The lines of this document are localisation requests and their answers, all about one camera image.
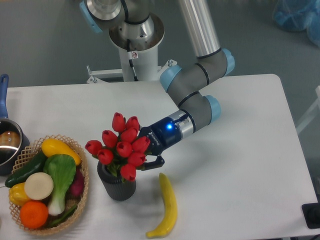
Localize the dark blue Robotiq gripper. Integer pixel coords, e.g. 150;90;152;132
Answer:
138;118;183;171

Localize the red tulip bouquet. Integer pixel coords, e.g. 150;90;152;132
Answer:
85;112;151;182

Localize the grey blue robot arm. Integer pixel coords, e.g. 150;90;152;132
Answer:
79;0;235;170

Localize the dark grey ribbed vase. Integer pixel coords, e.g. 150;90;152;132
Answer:
97;162;137;201

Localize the yellow banana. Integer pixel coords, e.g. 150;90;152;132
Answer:
145;172;178;239

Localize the purple sweet potato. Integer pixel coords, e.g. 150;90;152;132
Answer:
69;168;85;197

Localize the green bok choy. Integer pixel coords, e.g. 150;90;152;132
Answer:
43;154;76;216

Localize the yellow squash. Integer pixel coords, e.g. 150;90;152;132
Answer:
41;138;82;166

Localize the green chili pepper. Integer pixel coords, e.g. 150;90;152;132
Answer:
47;204;78;228

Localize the dark green cucumber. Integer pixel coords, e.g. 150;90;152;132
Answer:
4;150;47;188

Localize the woven wicker basket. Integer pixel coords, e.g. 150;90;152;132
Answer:
9;134;90;236

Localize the orange fruit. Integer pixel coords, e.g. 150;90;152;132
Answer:
19;201;49;229

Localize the yellow bell pepper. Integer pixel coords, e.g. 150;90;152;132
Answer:
9;182;31;207

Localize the black device at edge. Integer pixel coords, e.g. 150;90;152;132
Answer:
301;202;320;229

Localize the blue plastic bag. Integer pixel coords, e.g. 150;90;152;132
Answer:
272;0;320;47

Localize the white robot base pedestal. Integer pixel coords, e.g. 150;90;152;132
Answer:
87;13;177;84

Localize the blue handled saucepan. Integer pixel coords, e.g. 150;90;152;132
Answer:
0;74;30;176

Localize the white frame at right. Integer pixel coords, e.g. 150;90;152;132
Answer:
295;85;320;135

